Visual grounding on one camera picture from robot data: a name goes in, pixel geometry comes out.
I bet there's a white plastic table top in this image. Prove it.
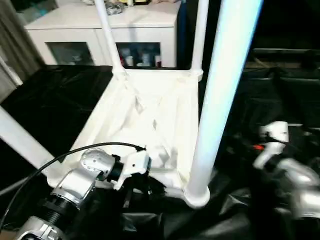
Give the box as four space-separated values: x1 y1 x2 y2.
45 68 211 210

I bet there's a dark metal bar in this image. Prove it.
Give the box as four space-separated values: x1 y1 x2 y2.
251 48 320 58

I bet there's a black mat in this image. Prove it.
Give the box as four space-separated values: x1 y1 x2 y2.
0 63 320 240

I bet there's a white sideboard cabinet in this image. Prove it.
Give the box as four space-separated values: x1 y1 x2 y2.
24 1 182 69

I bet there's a dark ornament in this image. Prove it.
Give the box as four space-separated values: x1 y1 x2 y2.
105 0 128 14

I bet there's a grey brown curtain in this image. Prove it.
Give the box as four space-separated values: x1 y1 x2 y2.
0 0 44 101

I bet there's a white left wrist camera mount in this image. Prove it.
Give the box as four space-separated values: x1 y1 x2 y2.
113 149 153 192

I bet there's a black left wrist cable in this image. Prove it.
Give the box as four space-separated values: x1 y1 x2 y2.
0 141 148 226

